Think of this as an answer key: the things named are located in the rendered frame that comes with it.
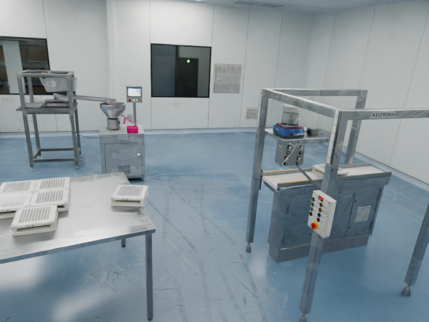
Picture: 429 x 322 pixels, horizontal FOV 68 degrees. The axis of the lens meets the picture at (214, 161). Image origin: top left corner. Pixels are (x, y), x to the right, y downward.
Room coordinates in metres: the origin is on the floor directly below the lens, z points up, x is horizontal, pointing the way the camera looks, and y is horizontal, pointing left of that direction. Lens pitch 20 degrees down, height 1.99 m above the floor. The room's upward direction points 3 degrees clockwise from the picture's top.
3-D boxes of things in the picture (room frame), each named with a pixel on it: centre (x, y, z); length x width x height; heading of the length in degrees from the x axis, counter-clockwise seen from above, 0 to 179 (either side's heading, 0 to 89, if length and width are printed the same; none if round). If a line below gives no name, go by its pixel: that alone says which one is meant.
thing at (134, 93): (4.84, 1.27, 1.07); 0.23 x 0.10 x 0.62; 108
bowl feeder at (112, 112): (4.68, 1.48, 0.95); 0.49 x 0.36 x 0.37; 108
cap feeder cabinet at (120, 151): (4.64, 1.42, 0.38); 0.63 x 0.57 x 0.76; 108
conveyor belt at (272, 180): (2.93, -1.14, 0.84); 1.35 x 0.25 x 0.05; 111
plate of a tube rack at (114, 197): (2.28, 0.65, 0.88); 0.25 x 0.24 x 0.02; 4
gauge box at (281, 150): (2.61, -0.64, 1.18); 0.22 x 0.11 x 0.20; 111
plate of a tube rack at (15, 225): (1.84, 1.16, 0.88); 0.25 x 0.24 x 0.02; 22
